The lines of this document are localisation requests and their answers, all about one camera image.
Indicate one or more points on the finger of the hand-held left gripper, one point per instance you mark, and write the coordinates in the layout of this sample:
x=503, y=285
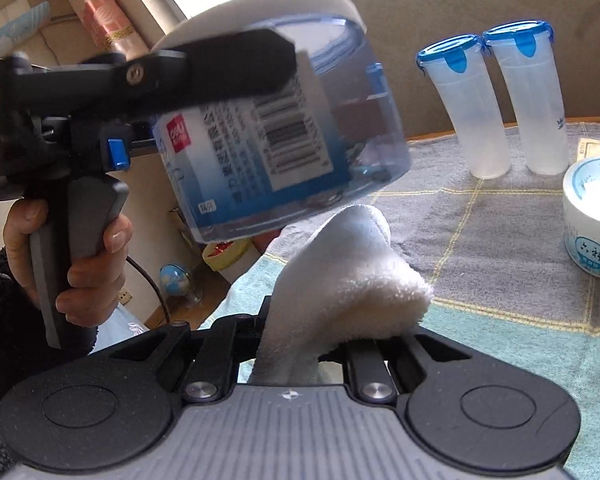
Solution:
x=230, y=70

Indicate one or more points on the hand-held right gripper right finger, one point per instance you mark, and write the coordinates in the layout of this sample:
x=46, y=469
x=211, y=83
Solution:
x=365, y=370

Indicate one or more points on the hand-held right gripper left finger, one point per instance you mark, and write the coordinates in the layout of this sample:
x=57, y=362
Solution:
x=220, y=355

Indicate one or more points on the white towel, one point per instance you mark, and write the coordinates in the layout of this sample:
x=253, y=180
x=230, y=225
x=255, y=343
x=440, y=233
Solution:
x=350, y=285

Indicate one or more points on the clear jar white lid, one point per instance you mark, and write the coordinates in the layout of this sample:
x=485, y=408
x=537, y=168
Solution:
x=240, y=160

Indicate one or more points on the tall translucent cup blue lid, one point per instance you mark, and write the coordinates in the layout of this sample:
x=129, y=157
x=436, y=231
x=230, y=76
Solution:
x=535, y=110
x=467, y=120

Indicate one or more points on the white round powder tin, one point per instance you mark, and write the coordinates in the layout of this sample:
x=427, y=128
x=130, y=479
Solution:
x=595, y=230

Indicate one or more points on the person's left forearm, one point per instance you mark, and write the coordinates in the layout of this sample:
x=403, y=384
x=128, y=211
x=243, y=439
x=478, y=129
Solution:
x=10, y=340

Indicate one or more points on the person's left hand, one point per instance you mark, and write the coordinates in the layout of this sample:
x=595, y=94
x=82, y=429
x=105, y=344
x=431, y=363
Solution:
x=95, y=290

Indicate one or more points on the small blue globe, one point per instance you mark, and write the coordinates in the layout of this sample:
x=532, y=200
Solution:
x=175, y=280

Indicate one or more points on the light blue floral bedding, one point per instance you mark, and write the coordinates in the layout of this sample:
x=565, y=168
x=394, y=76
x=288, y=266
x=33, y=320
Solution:
x=125, y=327

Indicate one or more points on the white trash bin yellow bag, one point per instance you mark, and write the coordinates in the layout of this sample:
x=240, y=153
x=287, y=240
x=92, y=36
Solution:
x=225, y=255

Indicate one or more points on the blue patterned cloth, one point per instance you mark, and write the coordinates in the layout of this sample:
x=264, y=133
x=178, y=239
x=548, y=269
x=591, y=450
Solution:
x=15, y=30

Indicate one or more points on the white power strip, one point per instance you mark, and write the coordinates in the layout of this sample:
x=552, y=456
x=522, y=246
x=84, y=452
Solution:
x=124, y=297

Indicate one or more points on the grey teal checked table cloth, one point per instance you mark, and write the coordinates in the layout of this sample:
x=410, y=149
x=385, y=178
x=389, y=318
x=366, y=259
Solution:
x=480, y=260

